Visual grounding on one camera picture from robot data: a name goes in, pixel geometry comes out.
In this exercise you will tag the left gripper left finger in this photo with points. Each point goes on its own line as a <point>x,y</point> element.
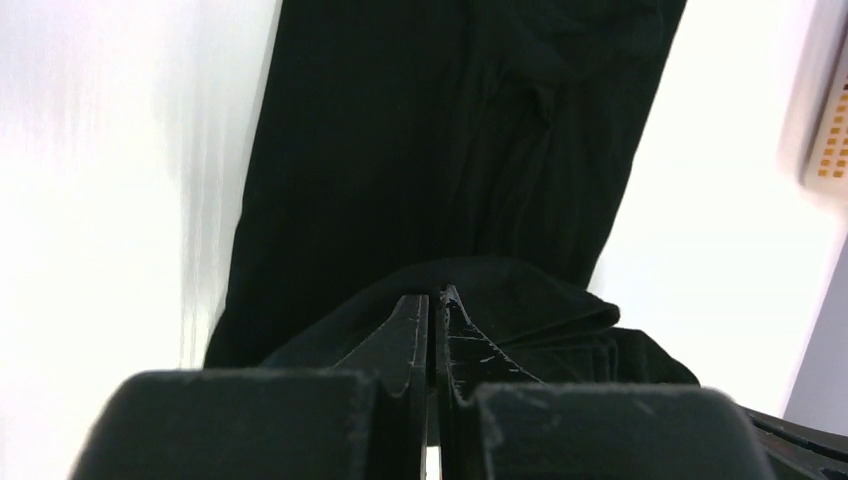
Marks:
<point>392,351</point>

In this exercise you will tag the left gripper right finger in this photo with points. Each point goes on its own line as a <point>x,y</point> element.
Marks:
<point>465,357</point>

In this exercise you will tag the black t shirt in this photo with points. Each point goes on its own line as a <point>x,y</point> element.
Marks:
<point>407,146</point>

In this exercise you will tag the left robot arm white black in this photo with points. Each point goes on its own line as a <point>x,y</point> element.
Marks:
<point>498,422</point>

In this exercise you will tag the white plastic laundry basket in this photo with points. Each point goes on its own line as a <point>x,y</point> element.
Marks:
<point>812,149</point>

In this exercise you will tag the yellow t shirt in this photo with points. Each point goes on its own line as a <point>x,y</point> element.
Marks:
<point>829,155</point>

